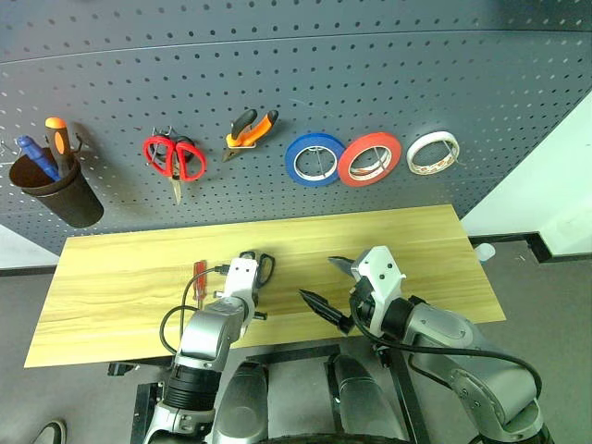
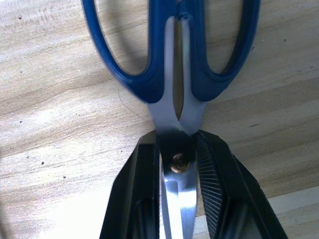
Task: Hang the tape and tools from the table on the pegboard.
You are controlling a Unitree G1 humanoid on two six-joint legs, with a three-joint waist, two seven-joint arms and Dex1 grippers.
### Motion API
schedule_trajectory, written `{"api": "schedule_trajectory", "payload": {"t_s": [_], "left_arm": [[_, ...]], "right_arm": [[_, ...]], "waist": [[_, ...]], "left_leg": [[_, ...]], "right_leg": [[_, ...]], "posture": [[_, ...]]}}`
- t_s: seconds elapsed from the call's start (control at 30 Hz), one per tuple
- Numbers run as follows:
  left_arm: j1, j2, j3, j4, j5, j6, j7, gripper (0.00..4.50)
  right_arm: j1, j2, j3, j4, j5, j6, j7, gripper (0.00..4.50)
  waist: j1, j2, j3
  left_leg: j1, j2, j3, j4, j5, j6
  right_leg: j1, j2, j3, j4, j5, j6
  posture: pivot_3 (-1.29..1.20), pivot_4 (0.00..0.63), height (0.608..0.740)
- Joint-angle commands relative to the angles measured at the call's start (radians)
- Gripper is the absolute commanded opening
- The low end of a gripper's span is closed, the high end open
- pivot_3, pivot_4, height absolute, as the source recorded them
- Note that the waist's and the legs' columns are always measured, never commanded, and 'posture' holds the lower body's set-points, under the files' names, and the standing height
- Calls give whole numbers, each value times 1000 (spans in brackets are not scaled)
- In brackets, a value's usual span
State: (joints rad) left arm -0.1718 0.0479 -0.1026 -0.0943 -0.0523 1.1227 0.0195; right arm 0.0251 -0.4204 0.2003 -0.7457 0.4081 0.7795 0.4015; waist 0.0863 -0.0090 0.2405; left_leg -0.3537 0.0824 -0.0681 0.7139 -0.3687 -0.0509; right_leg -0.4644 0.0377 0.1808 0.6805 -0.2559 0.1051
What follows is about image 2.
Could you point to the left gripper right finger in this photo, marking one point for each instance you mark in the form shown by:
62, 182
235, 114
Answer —
229, 189

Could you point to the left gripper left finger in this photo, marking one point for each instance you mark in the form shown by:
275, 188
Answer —
134, 194

